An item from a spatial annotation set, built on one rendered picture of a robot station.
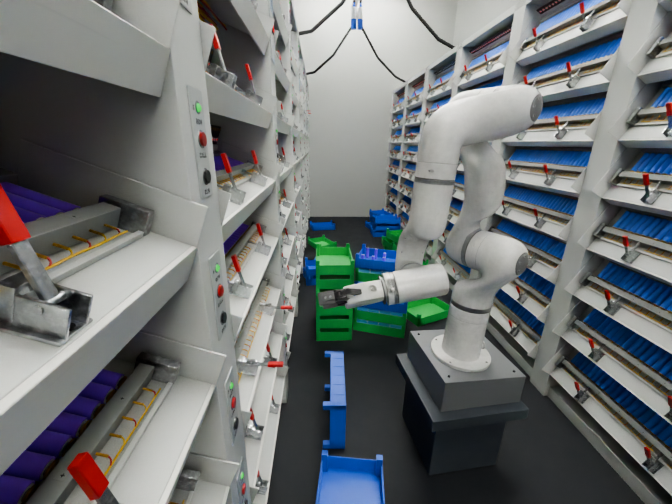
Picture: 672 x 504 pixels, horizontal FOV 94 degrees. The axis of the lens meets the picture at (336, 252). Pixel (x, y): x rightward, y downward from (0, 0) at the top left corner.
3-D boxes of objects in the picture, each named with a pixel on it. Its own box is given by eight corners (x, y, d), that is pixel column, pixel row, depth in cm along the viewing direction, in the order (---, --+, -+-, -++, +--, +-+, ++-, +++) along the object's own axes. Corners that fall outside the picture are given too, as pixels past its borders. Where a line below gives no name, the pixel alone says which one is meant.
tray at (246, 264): (274, 249, 110) (287, 213, 106) (226, 363, 53) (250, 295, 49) (217, 229, 107) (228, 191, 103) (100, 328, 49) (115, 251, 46)
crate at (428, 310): (431, 302, 220) (432, 292, 217) (453, 315, 203) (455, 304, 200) (397, 311, 207) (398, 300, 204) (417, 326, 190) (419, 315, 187)
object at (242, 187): (271, 192, 104) (285, 152, 100) (213, 253, 46) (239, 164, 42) (210, 169, 100) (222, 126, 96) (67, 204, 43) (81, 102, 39)
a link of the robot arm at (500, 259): (465, 292, 107) (479, 224, 99) (519, 317, 93) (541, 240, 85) (442, 300, 101) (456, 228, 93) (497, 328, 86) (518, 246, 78)
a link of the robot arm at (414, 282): (388, 265, 84) (396, 279, 75) (436, 256, 84) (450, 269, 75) (392, 293, 87) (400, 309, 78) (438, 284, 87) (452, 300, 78)
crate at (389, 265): (412, 261, 184) (413, 248, 181) (410, 274, 165) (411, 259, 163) (362, 255, 191) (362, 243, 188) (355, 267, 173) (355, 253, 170)
